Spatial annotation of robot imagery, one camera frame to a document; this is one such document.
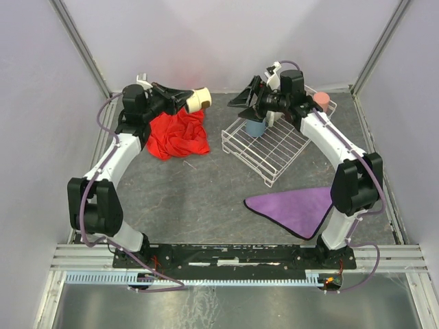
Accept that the blue plastic cup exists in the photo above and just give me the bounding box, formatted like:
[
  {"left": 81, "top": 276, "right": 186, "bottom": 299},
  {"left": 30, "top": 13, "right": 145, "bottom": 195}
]
[{"left": 245, "top": 119, "right": 266, "bottom": 138}]

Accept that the beige cup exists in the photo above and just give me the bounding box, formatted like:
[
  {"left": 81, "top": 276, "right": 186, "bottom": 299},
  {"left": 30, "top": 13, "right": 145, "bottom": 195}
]
[{"left": 185, "top": 87, "right": 212, "bottom": 114}]

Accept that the cream ceramic mug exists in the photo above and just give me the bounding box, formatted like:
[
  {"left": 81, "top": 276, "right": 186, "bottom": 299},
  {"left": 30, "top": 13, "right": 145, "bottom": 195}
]
[{"left": 265, "top": 111, "right": 283, "bottom": 127}]

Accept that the pink plastic tumbler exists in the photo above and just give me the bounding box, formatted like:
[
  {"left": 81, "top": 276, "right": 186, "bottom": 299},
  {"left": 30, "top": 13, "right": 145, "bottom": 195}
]
[{"left": 313, "top": 92, "right": 331, "bottom": 113}]

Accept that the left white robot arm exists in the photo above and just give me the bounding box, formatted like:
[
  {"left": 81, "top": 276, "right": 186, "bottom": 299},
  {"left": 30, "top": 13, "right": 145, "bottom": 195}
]
[{"left": 67, "top": 82, "right": 211, "bottom": 252}]

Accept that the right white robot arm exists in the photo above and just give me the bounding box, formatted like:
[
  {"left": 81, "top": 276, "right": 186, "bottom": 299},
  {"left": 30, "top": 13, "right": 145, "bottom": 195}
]
[{"left": 228, "top": 69, "right": 385, "bottom": 250}]

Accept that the red crumpled cloth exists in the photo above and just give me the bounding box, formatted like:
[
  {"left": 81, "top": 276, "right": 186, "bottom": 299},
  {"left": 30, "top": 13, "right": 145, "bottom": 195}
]
[{"left": 146, "top": 108, "right": 211, "bottom": 160}]

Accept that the purple microfiber cloth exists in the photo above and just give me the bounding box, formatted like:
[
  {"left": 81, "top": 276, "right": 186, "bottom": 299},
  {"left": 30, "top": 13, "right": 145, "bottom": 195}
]
[{"left": 244, "top": 187, "right": 333, "bottom": 241}]

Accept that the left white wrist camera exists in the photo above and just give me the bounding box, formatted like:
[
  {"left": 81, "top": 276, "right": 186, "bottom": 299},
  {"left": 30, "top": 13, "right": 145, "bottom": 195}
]
[{"left": 136, "top": 73, "right": 152, "bottom": 90}]

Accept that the white wire dish rack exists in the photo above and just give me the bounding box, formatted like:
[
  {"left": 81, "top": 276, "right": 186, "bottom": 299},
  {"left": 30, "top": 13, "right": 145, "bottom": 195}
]
[{"left": 221, "top": 84, "right": 337, "bottom": 188}]

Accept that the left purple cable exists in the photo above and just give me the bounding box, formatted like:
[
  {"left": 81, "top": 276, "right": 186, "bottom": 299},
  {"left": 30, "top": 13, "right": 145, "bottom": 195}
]
[{"left": 79, "top": 94, "right": 188, "bottom": 294}]

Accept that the black mounting base plate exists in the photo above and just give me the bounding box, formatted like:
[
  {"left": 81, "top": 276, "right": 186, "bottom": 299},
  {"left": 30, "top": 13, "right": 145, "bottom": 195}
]
[{"left": 112, "top": 242, "right": 357, "bottom": 279}]

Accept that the light blue cable duct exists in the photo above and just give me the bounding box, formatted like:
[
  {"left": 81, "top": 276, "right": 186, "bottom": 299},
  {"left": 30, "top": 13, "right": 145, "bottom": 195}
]
[{"left": 64, "top": 269, "right": 327, "bottom": 287}]

